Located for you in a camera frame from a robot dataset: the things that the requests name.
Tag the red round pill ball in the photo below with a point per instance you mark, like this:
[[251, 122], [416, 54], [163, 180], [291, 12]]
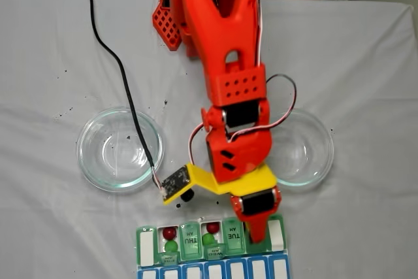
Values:
[[169, 233], [212, 226]]

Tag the green round pill ball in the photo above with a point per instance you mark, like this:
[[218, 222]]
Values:
[[208, 239], [170, 246]]

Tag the green blue weekly pill organizer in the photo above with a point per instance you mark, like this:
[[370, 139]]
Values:
[[212, 267]]

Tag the round clear glass bowl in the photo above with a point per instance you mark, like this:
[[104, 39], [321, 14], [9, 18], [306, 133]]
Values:
[[313, 148], [98, 161]]

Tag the white tablecloth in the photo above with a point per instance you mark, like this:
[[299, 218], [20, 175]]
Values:
[[49, 226]]

